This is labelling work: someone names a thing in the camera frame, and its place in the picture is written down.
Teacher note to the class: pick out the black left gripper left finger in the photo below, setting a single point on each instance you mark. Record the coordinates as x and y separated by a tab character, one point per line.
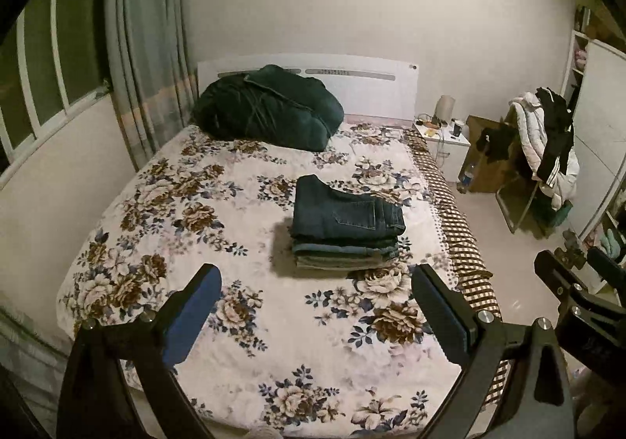
95	401

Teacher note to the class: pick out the dark blue denim jeans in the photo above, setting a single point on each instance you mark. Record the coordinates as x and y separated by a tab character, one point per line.
325	215

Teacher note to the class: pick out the black garment on chair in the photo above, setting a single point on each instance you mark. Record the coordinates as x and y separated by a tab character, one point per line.
558	125

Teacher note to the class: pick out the plastic water bottle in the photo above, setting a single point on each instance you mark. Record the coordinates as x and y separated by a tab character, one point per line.
466	178

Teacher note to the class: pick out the white puffer jacket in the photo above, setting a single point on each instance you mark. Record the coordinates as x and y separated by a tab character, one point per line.
528	116

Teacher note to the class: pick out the folded blue jeans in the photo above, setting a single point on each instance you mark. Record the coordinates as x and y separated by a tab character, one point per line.
387	251

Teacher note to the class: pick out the white floral bed blanket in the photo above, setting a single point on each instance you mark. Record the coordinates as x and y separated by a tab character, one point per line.
308	352

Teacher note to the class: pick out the folded grey jeans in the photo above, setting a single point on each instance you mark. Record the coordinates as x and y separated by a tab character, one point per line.
342	264

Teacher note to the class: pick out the white bedside table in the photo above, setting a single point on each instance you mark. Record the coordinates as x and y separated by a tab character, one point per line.
448	151

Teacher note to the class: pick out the white wardrobe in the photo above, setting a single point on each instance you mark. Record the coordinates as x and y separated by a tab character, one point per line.
594	86

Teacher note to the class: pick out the white table lamp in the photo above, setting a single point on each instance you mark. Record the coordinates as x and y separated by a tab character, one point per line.
444	108

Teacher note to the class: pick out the white bed headboard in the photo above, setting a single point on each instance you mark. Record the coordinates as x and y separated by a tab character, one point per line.
370	87

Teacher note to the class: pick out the dark green bundled duvet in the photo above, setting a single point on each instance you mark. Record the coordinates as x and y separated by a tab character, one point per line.
271	105

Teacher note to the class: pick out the white barred window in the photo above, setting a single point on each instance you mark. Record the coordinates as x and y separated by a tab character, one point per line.
53	66

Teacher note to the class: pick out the grey window curtain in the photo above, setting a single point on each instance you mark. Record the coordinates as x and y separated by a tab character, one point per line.
153	85

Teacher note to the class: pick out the metal frame chair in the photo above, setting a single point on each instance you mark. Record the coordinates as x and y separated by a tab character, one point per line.
523	203

